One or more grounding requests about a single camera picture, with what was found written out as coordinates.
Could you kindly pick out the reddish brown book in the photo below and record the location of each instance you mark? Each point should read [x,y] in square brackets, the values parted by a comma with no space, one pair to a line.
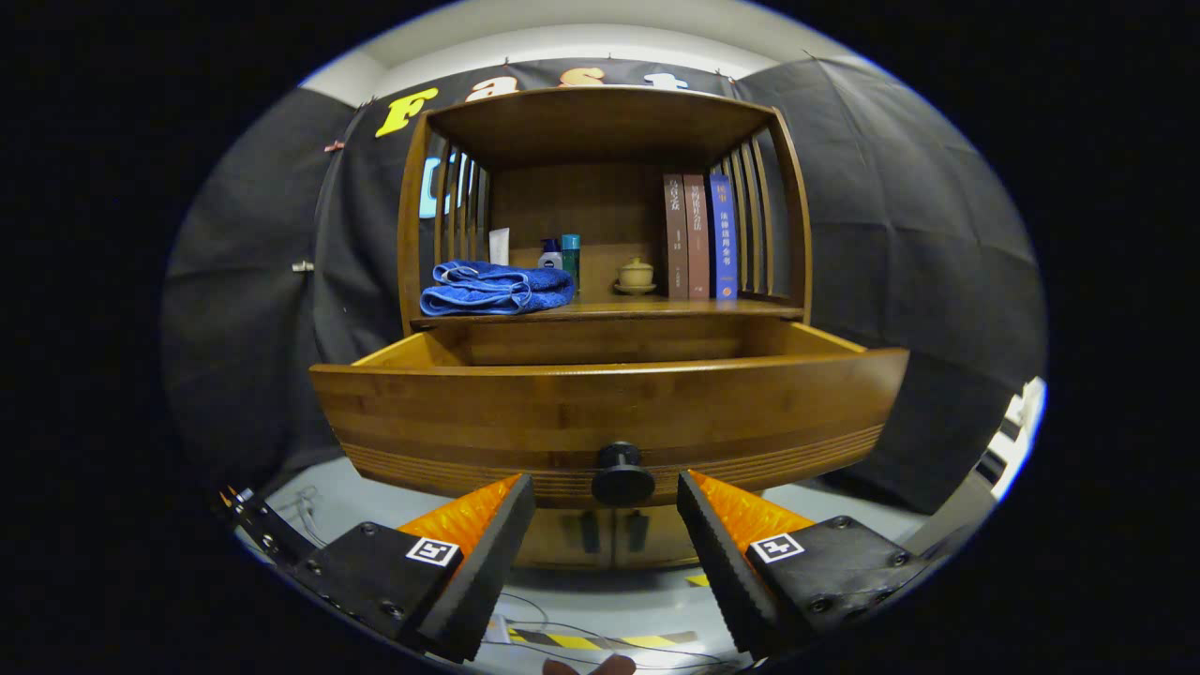
[697,234]

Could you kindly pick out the white object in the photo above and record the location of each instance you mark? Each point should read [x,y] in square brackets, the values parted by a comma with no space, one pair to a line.
[1017,441]

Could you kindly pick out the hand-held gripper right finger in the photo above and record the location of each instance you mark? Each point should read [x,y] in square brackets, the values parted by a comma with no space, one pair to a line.
[727,572]

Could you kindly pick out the wooden cabinet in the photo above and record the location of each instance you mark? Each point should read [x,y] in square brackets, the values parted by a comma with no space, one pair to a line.
[600,127]

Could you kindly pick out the wooden cabinet door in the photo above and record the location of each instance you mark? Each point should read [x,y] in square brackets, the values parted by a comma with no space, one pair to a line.
[667,542]
[553,542]

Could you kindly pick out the blue book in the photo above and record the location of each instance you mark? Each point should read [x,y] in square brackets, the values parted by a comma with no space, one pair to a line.
[723,234]

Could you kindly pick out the beige lidded teacup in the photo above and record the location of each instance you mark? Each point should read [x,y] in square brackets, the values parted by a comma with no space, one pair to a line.
[636,275]

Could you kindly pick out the black backdrop cloth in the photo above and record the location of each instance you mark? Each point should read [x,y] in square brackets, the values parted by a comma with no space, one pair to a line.
[919,281]

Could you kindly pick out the yellow black striped tape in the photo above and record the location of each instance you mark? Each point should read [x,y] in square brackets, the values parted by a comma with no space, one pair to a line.
[572,640]

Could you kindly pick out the dark brown book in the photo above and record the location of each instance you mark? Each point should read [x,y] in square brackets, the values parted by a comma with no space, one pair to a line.
[675,234]

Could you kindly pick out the black device with orange parts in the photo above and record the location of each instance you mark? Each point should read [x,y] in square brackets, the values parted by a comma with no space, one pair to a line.
[272,534]

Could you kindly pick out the white tube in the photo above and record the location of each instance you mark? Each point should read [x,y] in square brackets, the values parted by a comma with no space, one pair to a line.
[499,246]

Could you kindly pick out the wooden countertop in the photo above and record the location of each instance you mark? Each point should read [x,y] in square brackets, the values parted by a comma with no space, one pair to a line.
[647,307]

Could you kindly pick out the teal bottle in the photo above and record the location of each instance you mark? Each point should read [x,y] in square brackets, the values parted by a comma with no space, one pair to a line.
[570,253]

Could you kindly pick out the folded blue towel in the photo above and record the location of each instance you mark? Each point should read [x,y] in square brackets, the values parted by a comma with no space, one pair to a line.
[497,289]

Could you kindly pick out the wooden drawer with black knob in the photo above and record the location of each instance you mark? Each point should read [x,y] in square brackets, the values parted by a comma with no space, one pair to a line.
[562,412]

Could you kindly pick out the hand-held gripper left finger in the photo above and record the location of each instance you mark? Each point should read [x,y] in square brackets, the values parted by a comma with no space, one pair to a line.
[487,572]

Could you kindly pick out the white bottle with blue cap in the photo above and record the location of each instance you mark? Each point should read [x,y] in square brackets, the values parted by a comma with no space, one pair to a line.
[550,258]

